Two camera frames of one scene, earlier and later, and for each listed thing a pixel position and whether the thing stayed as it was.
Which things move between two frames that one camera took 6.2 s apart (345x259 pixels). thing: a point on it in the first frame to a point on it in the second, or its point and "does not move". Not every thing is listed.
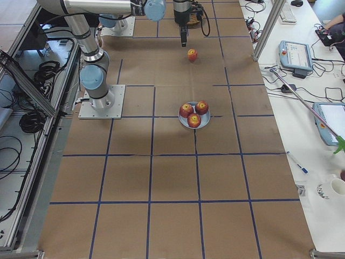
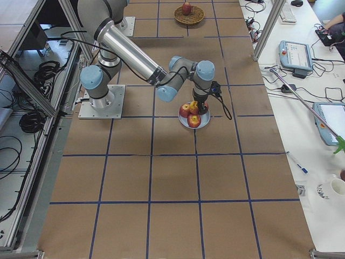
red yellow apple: x=192 y=54 to x=193 y=109
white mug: x=330 y=190 does not move
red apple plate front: x=194 y=120 does not move
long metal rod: x=288 y=87 does not move
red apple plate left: x=185 y=110 does not move
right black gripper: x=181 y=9 to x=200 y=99
